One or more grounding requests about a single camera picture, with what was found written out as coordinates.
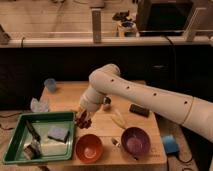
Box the dark red grape bunch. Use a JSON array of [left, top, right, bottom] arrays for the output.
[[75, 114, 92, 129]]

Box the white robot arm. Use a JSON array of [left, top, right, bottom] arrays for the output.
[[80, 64, 213, 143]]

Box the red bowl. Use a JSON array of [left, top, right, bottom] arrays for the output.
[[75, 134, 103, 164]]

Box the purple bowl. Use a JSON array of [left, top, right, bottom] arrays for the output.
[[121, 127, 151, 159]]

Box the wooden box with bowl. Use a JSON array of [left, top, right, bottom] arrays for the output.
[[117, 21, 139, 37]]

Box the yellow banana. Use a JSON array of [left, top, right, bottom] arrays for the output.
[[111, 113, 127, 129]]

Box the blue sponge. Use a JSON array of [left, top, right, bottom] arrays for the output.
[[47, 126, 69, 143]]

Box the blue plastic cup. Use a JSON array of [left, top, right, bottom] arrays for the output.
[[44, 78, 57, 93]]

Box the black rectangular block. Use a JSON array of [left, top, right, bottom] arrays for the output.
[[129, 104, 149, 117]]

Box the green plastic tray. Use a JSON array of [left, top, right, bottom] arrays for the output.
[[3, 112, 75, 165]]

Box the black brush in tray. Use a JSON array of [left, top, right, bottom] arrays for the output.
[[23, 121, 42, 160]]

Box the blue tape roll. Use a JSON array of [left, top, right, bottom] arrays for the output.
[[162, 135, 179, 154]]

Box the black monitor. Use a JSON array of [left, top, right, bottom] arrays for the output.
[[136, 0, 193, 36]]

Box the grey metal post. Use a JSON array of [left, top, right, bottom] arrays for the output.
[[91, 8, 101, 43]]

